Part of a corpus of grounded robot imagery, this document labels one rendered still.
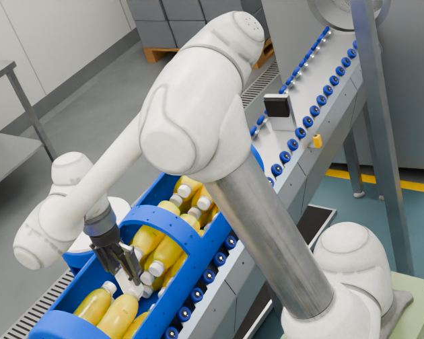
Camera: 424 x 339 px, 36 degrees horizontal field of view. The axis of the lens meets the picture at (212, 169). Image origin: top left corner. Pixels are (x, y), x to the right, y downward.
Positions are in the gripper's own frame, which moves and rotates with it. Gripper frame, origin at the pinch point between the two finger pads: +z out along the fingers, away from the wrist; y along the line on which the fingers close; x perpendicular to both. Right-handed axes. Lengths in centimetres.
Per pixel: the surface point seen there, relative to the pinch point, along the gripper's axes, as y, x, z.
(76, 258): 41.9, -17.3, 16.2
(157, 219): 0.6, -18.8, -5.7
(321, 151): -9, -104, 33
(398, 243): -28, -117, 92
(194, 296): -5.0, -14.8, 20.0
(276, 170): -5, -75, 20
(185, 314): -5.5, -8.2, 20.2
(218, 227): -8.7, -31.2, 6.9
